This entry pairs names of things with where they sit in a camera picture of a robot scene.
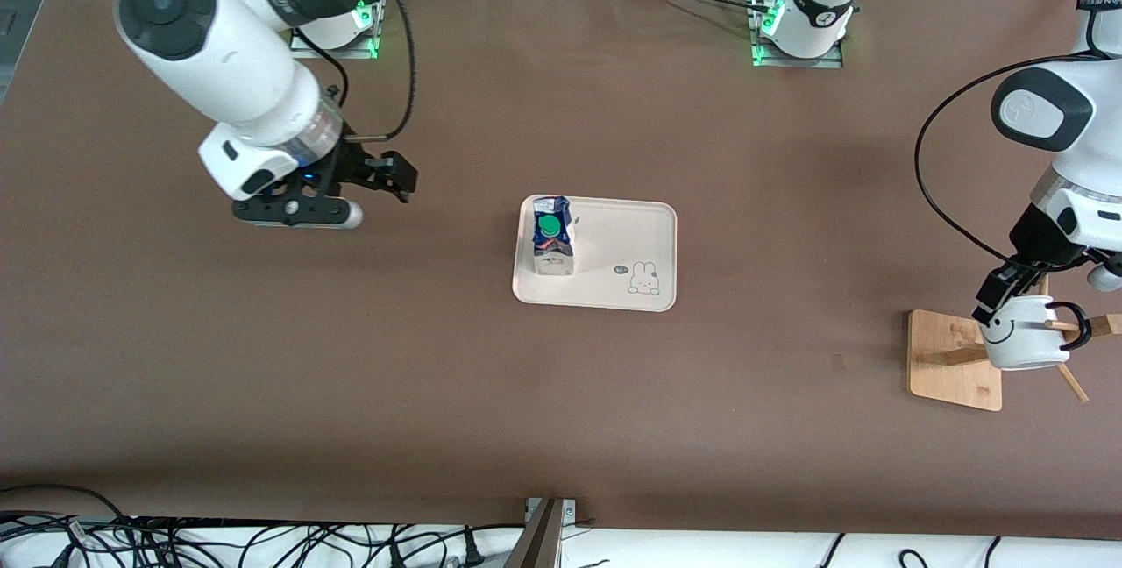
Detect white mug with black handle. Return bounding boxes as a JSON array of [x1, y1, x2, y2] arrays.
[[977, 295, 1095, 373]]

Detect blue milk carton green cap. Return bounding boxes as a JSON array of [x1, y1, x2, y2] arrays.
[[531, 195, 578, 277]]

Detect cream tray with rabbit print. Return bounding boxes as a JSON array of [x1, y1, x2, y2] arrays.
[[512, 194, 678, 313]]

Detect wooden mug stand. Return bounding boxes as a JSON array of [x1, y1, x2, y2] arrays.
[[907, 277, 1122, 413]]

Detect brown table cover sheet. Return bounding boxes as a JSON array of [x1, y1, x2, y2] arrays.
[[0, 0, 1122, 543]]

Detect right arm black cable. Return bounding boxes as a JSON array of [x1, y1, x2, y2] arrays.
[[337, 0, 418, 145]]

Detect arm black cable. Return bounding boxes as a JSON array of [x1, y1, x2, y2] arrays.
[[337, 0, 418, 145], [914, 51, 1092, 275]]

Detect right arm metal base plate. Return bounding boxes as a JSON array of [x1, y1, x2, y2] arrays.
[[289, 0, 383, 60]]

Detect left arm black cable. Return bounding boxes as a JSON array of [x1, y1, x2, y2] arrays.
[[914, 51, 1092, 275]]

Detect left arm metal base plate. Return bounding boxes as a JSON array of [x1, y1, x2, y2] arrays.
[[748, 0, 847, 70]]

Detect aluminium profile bracket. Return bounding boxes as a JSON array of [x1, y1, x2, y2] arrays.
[[504, 496, 579, 568]]

